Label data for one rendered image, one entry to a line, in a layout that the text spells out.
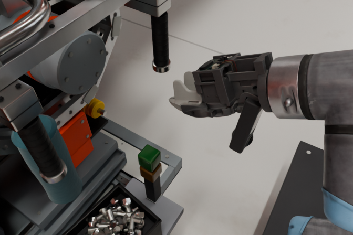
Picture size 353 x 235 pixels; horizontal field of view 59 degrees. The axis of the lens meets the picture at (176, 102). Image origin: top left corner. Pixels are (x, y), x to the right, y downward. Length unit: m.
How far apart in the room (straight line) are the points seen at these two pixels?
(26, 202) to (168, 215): 0.56
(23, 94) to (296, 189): 0.90
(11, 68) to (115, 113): 1.24
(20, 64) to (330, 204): 0.43
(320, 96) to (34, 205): 1.01
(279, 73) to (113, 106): 1.35
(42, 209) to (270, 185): 0.91
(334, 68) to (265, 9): 2.13
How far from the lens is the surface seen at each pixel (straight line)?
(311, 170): 1.19
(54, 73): 0.60
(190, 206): 1.37
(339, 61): 0.42
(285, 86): 0.43
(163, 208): 0.87
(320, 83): 0.42
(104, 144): 1.28
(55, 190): 0.83
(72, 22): 0.51
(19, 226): 1.30
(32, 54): 0.48
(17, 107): 0.46
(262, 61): 0.45
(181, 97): 0.55
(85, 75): 0.65
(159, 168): 0.75
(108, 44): 0.91
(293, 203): 1.10
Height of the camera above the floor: 1.24
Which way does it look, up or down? 47 degrees down
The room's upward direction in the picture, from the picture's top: straight up
